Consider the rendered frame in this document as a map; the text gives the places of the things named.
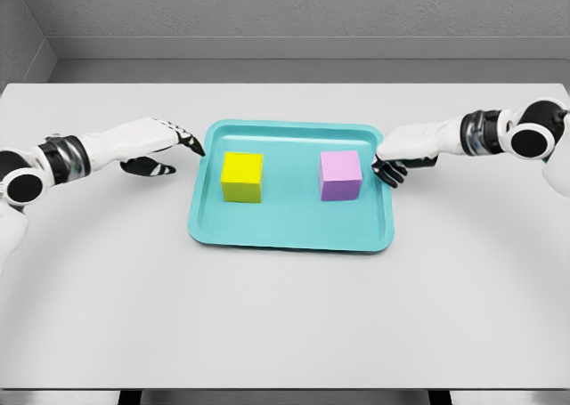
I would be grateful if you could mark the teal rectangular tray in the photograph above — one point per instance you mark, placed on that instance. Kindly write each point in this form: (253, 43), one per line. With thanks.
(289, 218)

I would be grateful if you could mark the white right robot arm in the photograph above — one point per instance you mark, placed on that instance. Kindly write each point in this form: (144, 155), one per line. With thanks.
(503, 131)

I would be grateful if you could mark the yellow cube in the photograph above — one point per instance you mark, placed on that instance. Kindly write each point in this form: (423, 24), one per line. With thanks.
(241, 175)

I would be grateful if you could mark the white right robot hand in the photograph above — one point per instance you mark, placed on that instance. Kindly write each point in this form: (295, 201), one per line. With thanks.
(401, 146)

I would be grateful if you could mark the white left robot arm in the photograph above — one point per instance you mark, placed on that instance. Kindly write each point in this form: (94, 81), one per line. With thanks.
(53, 164)

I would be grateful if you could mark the purple cube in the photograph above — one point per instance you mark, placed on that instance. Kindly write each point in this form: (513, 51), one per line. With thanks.
(340, 175)

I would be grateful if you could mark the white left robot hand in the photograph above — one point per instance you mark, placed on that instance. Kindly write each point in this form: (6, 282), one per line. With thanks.
(147, 139)

